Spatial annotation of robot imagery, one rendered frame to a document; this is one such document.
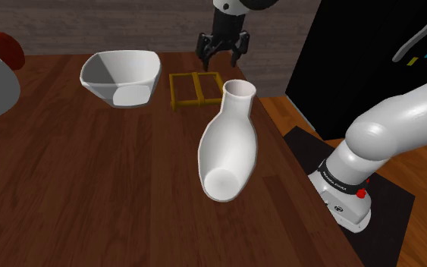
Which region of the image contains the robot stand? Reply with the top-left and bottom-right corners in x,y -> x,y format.
283,126 -> 416,267

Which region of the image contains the black refrigerator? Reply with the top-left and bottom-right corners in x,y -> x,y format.
284,0 -> 427,142

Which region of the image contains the yellow frame rack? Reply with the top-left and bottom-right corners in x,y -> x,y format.
168,71 -> 225,112

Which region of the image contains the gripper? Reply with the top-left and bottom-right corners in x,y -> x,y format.
195,8 -> 250,72

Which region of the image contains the white vase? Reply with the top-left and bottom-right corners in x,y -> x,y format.
197,79 -> 259,203

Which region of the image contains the red apple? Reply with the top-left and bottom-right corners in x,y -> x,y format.
0,29 -> 27,71

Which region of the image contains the white square bowl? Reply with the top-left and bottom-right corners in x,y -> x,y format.
79,49 -> 162,109

